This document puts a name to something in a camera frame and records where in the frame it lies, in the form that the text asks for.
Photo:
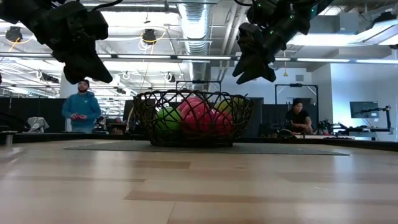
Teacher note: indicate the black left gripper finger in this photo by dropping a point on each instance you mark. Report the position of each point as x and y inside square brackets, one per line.
[72, 79]
[90, 68]

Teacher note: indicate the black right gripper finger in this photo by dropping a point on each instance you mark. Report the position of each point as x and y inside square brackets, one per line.
[242, 65]
[261, 71]

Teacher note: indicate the red apple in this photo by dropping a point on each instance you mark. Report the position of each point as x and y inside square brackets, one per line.
[197, 119]
[224, 123]
[189, 102]

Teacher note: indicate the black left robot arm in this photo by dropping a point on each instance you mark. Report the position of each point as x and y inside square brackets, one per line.
[15, 9]

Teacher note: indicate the hanging yellow pendant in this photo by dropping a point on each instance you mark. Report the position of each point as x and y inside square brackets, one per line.
[285, 73]

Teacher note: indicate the person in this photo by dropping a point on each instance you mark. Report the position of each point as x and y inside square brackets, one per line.
[81, 105]
[298, 119]

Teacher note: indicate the red hand-held item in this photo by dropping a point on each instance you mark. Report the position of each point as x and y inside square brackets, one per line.
[78, 117]

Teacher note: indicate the long ceiling light bar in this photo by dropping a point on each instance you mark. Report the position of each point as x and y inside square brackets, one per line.
[143, 56]

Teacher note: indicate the chair with grey cloth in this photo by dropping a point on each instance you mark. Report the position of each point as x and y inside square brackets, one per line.
[37, 124]

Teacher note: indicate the dark grey mesh mat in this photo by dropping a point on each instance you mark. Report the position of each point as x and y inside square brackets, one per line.
[280, 151]

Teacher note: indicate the black computer monitor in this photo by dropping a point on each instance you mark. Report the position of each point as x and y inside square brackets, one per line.
[363, 109]

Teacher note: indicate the black rectangular frame stand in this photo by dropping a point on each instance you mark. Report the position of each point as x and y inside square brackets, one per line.
[295, 85]

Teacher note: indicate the black partition wall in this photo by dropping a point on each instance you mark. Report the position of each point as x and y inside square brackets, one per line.
[46, 115]

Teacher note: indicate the black aluminium table frame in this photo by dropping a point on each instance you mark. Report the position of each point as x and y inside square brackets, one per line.
[62, 136]

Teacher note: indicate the silver round ceiling duct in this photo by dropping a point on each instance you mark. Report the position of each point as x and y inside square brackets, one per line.
[195, 31]

